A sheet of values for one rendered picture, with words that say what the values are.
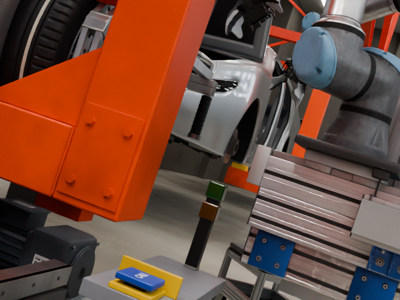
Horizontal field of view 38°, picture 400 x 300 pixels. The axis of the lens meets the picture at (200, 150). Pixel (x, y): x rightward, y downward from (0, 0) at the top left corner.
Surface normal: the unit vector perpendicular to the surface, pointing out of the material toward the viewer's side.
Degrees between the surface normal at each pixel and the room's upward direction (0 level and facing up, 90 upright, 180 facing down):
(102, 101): 90
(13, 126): 90
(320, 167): 90
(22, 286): 90
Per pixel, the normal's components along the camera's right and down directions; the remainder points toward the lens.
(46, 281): 0.92, 0.31
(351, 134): -0.26, -0.41
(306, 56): -0.87, -0.15
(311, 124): -0.24, -0.08
